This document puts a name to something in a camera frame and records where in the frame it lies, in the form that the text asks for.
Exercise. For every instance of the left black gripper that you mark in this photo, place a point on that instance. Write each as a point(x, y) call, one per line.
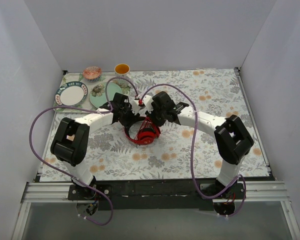
point(126, 117)

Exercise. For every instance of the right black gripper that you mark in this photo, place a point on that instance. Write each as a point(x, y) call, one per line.
point(154, 118)

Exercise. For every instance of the red black headphones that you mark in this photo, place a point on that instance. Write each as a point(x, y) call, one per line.
point(146, 134)

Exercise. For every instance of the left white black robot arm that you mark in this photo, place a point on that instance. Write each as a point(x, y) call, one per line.
point(70, 142)

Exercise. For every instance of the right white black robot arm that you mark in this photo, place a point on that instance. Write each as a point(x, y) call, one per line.
point(230, 134)

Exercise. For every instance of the mint green flower plate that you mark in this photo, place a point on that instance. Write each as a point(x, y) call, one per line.
point(98, 97)

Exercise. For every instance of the leaf print serving tray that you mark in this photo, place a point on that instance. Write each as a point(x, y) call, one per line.
point(86, 104)

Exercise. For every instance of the floral mug yellow inside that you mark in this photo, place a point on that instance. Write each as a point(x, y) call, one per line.
point(121, 72)

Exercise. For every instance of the small red patterned bowl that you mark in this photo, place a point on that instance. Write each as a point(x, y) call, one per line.
point(92, 73)

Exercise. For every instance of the white plate green rim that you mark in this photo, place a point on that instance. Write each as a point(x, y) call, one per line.
point(71, 94)

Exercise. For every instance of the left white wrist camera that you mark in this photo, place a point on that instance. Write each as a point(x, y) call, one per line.
point(133, 106)

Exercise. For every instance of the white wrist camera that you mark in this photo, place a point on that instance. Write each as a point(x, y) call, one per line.
point(146, 103)
point(133, 106)

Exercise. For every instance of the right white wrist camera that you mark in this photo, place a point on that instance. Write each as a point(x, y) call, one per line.
point(146, 103)

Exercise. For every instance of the black metal base rail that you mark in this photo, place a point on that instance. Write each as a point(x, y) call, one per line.
point(153, 194)

